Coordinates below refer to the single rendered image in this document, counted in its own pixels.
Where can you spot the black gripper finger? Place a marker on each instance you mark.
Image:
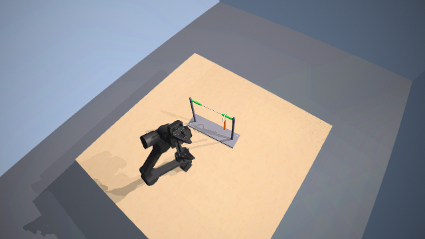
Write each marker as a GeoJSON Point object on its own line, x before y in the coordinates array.
{"type": "Point", "coordinates": [186, 155]}
{"type": "Point", "coordinates": [180, 135]}

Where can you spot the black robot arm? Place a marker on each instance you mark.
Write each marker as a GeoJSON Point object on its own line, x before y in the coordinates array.
{"type": "Point", "coordinates": [154, 138]}

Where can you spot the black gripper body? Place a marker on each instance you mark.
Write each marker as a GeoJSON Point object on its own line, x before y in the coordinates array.
{"type": "Point", "coordinates": [167, 137]}

